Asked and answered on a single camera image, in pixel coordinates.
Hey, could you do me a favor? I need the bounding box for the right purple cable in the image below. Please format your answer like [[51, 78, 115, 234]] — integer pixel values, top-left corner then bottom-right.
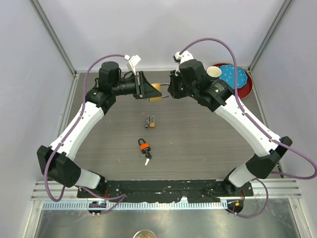
[[180, 37, 317, 219]]

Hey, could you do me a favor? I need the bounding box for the small padlock key bunch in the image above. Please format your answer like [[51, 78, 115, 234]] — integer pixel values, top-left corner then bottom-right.
[[145, 116, 151, 128]]

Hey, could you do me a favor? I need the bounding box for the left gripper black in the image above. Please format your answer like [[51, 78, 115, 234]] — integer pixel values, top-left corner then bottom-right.
[[113, 71, 162, 100]]

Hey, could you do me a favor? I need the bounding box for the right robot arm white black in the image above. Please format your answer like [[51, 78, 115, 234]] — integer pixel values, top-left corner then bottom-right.
[[168, 59, 292, 196]]

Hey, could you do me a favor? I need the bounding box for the blue dotted plate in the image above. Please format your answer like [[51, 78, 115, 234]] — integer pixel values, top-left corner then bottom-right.
[[219, 64, 249, 89]]

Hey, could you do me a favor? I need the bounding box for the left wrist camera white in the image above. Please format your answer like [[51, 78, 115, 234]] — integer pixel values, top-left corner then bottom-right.
[[124, 55, 141, 74]]

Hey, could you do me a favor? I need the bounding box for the large brass padlock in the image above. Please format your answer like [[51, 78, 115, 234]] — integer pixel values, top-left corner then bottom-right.
[[149, 83, 171, 102]]

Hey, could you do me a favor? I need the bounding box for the dark green cup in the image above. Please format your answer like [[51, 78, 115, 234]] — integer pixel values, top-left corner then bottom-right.
[[206, 66, 222, 79]]

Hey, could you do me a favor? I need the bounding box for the white slotted cable duct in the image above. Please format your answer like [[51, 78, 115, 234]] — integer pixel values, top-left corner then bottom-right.
[[42, 200, 227, 210]]

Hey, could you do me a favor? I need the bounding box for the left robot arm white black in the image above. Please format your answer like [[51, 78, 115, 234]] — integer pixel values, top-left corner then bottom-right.
[[37, 61, 161, 198]]

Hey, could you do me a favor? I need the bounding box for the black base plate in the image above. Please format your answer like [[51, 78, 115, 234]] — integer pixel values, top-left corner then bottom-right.
[[90, 179, 254, 203]]

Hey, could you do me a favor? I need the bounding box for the orange black padlock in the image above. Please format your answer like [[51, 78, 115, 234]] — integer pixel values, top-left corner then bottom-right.
[[138, 138, 151, 154]]

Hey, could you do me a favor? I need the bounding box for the red round tray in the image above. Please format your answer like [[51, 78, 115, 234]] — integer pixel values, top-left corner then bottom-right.
[[214, 63, 253, 100]]

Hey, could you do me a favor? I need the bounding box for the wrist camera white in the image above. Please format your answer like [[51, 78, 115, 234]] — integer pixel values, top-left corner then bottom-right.
[[173, 51, 194, 76], [124, 55, 141, 74]]

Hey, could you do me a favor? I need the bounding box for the small brass padlock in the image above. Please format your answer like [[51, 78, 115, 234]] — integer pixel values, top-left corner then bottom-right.
[[149, 116, 155, 128]]

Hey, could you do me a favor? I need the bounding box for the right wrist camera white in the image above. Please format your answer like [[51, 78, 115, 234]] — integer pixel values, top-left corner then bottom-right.
[[173, 51, 194, 76]]

